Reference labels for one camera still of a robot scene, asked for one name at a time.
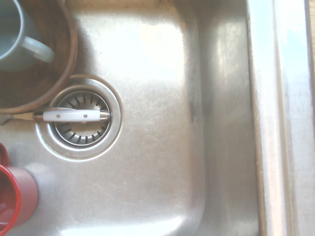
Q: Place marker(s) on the red ceramic mug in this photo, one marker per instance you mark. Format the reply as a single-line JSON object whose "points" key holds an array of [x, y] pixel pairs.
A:
{"points": [[19, 189]]}

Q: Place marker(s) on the grey ceramic mug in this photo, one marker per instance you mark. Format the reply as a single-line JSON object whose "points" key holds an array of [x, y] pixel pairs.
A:
{"points": [[14, 37]]}

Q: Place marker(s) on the round metal drain strainer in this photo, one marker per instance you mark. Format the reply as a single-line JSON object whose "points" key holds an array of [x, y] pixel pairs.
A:
{"points": [[78, 145]]}

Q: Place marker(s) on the brown wooden bowl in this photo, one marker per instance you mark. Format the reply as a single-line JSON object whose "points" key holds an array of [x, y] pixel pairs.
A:
{"points": [[61, 81]]}

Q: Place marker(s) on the stainless steel double sink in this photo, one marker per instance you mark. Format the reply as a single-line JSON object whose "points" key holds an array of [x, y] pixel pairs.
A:
{"points": [[160, 123]]}

